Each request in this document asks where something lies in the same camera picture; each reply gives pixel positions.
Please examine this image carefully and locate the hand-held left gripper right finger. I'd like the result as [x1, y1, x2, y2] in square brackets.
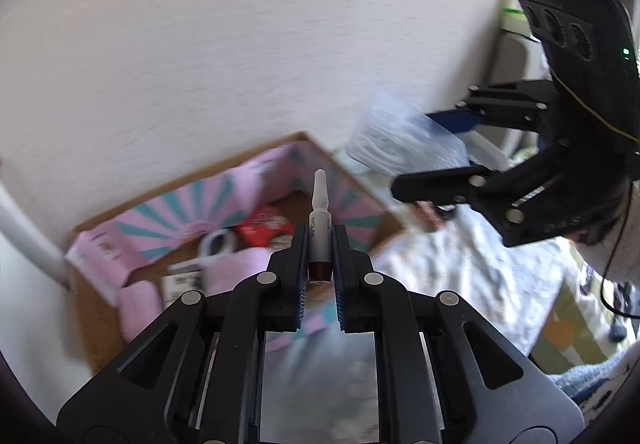
[334, 224, 583, 444]

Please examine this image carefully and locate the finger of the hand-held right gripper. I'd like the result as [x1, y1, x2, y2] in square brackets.
[425, 80, 556, 130]
[391, 164, 501, 215]

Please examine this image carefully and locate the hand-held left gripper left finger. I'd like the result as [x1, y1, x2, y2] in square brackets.
[57, 224, 308, 444]

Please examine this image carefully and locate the small white vial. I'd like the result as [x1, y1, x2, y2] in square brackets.
[306, 169, 333, 284]

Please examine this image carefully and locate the clear plastic bag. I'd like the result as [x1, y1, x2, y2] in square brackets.
[346, 89, 471, 175]

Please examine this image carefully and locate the red snack packet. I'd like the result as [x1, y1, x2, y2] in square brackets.
[235, 204, 296, 250]

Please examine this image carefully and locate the cardboard box with pink lining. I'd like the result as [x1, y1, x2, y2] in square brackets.
[65, 131, 406, 375]

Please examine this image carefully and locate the grey cushion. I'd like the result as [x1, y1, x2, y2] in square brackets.
[487, 32, 551, 160]

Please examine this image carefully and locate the pink cloth piece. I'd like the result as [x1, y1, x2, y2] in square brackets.
[202, 249, 273, 297]

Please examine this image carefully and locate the green tissue pack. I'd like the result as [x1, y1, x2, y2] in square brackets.
[500, 7, 531, 38]

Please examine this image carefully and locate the white plastic item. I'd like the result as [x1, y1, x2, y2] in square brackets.
[197, 229, 236, 270]

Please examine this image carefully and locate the black and white packet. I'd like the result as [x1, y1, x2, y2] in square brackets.
[162, 261, 206, 300]

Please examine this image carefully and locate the yellow floral quilt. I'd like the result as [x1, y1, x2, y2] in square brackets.
[530, 264, 640, 375]

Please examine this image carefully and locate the blue fleece blanket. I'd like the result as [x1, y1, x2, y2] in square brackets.
[545, 354, 636, 420]

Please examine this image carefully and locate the white door frame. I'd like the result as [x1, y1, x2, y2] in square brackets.
[0, 159, 68, 287]

